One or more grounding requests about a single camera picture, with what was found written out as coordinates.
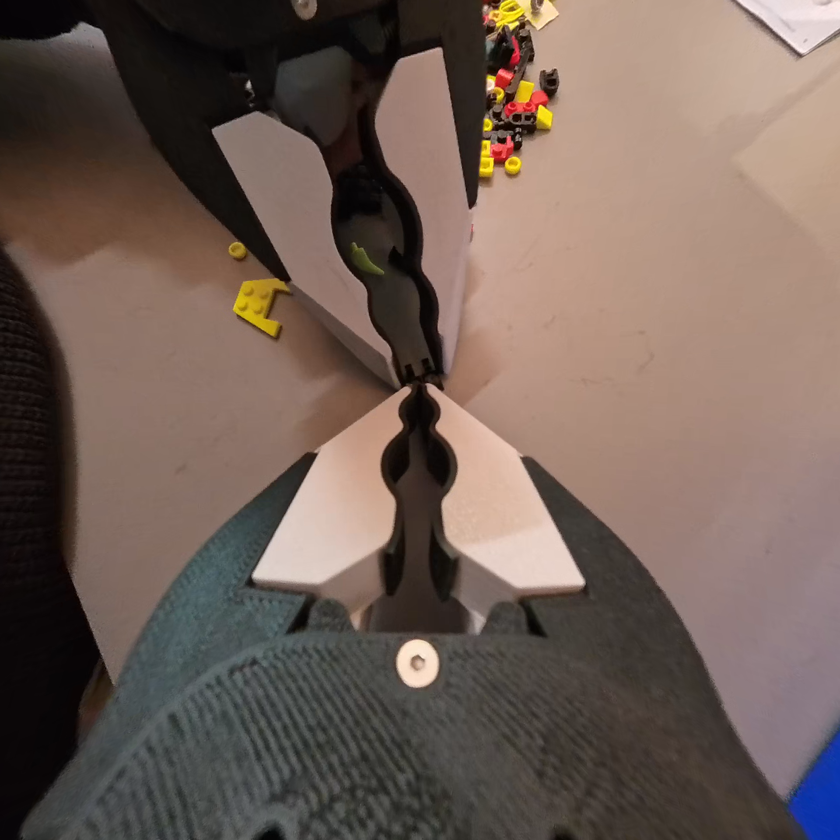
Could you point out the plain blue plastic bin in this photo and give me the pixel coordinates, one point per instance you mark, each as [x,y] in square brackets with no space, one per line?
[820,794]

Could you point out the pile of lego pieces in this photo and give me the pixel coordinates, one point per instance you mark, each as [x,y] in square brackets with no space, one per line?
[504,79]

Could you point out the white instruction booklet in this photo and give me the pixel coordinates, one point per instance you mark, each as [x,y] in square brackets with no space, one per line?
[794,19]

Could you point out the small yellow round lego stud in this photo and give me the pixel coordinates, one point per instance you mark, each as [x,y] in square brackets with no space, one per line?
[237,250]

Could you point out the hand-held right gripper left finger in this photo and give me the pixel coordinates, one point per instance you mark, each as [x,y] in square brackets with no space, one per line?
[328,525]

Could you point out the dark brown lego plate assembly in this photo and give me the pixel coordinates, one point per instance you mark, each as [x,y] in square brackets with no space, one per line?
[420,373]

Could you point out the yellow lego wedge plate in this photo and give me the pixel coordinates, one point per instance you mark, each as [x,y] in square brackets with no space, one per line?
[259,305]

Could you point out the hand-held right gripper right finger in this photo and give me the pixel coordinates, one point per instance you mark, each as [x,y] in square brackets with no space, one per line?
[512,525]

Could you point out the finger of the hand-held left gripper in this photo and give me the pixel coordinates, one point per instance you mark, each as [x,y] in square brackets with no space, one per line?
[282,197]
[433,144]

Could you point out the person's left forearm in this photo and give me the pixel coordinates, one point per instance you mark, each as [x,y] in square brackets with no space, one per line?
[39,13]

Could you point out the lime green lego horn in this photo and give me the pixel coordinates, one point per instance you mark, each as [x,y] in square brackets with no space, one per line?
[364,261]

